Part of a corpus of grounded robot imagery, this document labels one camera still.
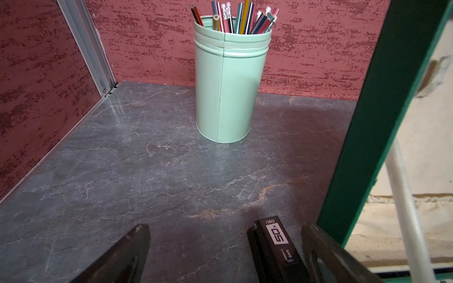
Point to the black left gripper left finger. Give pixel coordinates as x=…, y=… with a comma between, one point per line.
x=124, y=262

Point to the coloured pencils bundle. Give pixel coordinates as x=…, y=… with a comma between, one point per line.
x=247, y=19

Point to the green jewelry box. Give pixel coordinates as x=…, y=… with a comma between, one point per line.
x=409, y=35

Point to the mint green pencil cup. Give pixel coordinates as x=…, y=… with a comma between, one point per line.
x=228, y=72

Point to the aluminium left corner post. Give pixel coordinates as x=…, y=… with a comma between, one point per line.
x=88, y=40

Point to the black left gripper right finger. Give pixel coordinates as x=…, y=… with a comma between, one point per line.
x=327, y=261

